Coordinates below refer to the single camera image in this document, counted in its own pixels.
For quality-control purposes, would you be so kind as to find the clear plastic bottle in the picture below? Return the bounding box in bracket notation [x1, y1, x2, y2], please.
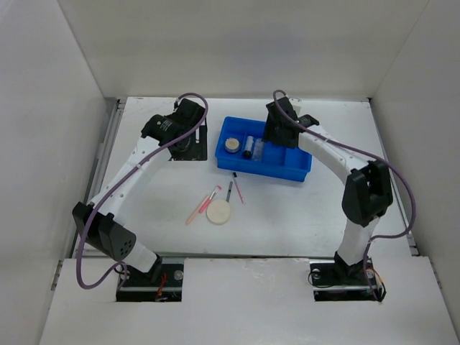
[252, 138, 265, 162]

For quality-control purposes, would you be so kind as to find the clear tube black cap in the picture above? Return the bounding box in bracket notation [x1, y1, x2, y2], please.
[243, 136, 254, 160]

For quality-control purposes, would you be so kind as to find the round powder compact jar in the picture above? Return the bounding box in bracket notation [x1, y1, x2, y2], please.
[224, 137, 240, 153]

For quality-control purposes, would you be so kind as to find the pink mascara wand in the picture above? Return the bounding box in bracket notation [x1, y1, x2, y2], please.
[232, 172, 245, 205]

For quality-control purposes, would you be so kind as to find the grey striped brow pencil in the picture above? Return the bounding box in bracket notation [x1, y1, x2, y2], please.
[226, 181, 234, 203]

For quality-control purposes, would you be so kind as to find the round white powder puff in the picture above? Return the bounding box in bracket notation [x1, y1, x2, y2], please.
[206, 199, 231, 225]

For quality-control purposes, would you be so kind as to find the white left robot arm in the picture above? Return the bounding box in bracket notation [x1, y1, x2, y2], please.
[72, 92, 209, 290]

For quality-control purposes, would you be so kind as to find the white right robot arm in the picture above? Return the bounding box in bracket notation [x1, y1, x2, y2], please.
[262, 96, 393, 286]

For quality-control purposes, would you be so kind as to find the pink makeup brush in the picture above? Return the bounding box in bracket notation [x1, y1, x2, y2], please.
[198, 185, 221, 213]

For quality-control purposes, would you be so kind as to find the peach makeup stick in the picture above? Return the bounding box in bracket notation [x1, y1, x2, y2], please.
[185, 195, 209, 225]

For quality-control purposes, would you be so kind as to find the blue divided plastic tray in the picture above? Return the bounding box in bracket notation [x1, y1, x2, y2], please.
[215, 116, 313, 182]

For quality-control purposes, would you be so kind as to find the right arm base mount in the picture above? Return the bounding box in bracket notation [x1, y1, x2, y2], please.
[308, 259, 387, 303]

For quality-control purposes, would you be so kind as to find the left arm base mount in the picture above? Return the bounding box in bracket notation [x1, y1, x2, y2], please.
[116, 257, 185, 303]

